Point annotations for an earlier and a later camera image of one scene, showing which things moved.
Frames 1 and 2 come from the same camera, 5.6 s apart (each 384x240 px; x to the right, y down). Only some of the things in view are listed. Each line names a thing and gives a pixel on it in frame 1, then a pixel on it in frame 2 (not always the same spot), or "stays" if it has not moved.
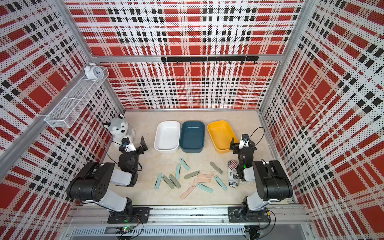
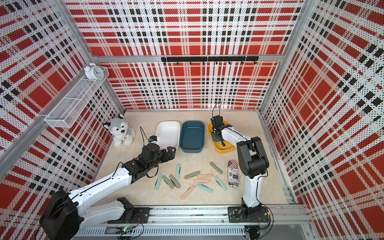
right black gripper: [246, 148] -> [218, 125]
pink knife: [186, 193] stays
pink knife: [205, 175] stays
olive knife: [193, 174] stays
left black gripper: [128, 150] -> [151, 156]
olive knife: [216, 168] stays
